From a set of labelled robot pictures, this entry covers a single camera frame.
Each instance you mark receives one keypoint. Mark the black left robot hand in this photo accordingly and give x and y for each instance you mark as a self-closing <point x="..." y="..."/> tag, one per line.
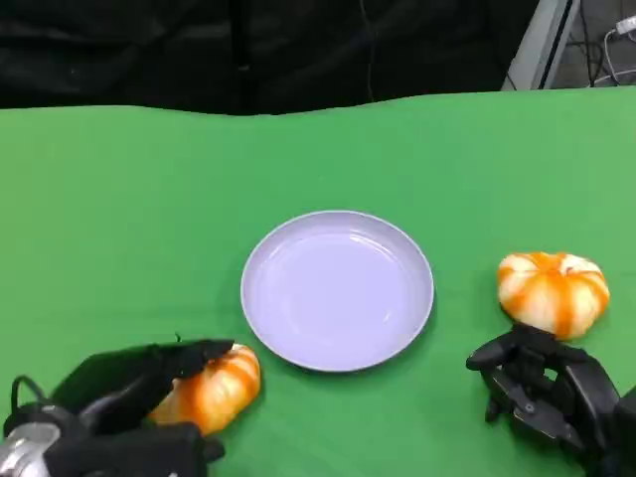
<point x="124" y="377"/>

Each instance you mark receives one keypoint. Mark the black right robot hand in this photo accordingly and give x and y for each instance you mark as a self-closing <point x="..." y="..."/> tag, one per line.
<point x="546" y="392"/>

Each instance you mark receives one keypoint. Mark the orange white toy bread roll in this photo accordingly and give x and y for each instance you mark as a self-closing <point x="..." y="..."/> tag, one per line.
<point x="223" y="392"/>
<point x="551" y="293"/>

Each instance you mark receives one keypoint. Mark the lilac plate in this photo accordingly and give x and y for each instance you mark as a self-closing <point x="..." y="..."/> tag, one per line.
<point x="338" y="293"/>

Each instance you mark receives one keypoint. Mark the black backdrop cloth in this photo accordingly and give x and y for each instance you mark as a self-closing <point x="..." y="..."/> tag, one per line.
<point x="149" y="49"/>

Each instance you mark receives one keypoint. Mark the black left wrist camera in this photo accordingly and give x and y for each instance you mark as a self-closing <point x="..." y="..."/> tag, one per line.
<point x="124" y="454"/>

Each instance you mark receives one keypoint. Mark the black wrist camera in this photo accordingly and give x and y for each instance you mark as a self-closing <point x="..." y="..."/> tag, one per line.
<point x="124" y="454"/>
<point x="623" y="437"/>

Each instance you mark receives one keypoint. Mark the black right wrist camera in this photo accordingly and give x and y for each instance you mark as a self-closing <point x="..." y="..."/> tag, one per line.
<point x="623" y="437"/>

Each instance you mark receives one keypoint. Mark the grey metal post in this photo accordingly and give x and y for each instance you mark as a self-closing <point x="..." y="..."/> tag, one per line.
<point x="539" y="45"/>

